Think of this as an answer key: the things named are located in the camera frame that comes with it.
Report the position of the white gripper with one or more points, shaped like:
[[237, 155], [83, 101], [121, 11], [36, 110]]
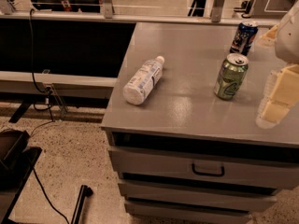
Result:
[[289, 39]]

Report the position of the green soda can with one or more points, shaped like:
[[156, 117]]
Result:
[[231, 75]]

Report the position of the blue soda can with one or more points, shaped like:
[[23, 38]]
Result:
[[244, 36]]

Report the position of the grey drawer cabinet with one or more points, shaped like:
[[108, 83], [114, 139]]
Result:
[[184, 153]]

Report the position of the white plastic bottle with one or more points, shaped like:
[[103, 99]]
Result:
[[139, 87]]

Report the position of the grey metal railing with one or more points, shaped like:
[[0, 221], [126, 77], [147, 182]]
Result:
[[212, 15]]

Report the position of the black bar on floor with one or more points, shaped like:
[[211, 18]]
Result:
[[84, 192]]

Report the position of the black equipment base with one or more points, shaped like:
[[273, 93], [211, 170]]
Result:
[[16, 164]]

